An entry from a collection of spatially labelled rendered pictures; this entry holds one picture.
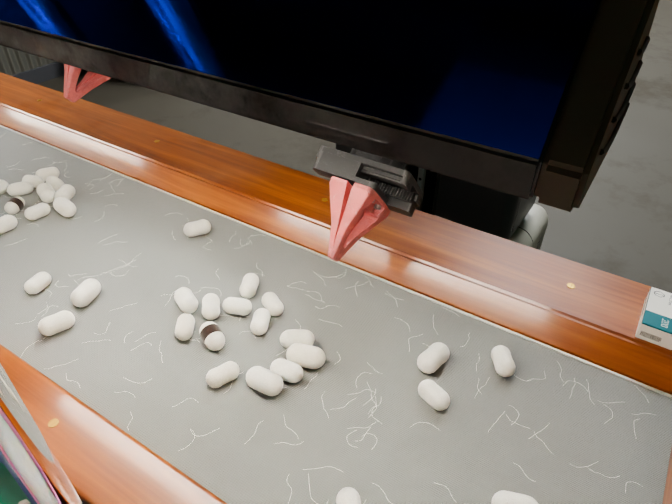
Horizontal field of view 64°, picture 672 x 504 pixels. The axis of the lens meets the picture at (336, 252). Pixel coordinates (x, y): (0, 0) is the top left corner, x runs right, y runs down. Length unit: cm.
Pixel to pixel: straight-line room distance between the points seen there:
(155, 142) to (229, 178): 17
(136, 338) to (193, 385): 9
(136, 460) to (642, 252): 189
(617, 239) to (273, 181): 160
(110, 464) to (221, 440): 9
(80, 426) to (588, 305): 49
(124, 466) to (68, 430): 6
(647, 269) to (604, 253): 14
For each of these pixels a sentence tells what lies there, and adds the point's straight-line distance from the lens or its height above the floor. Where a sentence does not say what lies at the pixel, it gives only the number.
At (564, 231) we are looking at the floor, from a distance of 212.
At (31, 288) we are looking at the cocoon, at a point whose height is 75.
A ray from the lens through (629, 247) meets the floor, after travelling 214.
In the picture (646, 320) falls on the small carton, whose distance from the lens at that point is 58.
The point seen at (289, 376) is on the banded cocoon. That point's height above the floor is 75.
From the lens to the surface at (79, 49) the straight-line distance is 33.
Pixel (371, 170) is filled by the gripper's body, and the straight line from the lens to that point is 52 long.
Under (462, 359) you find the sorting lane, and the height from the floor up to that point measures 74.
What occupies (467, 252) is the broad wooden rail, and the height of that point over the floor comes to 76.
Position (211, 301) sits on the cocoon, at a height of 76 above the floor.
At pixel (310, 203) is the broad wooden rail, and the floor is 77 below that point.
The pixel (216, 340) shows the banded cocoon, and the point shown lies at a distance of 54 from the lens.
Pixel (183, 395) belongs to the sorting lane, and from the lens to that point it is 52.
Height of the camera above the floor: 114
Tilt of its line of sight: 38 degrees down
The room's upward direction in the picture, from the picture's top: straight up
